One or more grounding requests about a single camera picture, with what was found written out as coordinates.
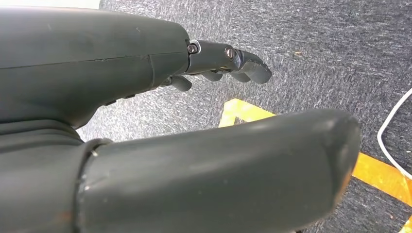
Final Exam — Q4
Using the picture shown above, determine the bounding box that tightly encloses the wide yellow floor tape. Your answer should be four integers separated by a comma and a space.
218, 98, 412, 233

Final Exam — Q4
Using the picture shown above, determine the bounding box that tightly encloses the white socket plug cable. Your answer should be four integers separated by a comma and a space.
377, 87, 412, 181

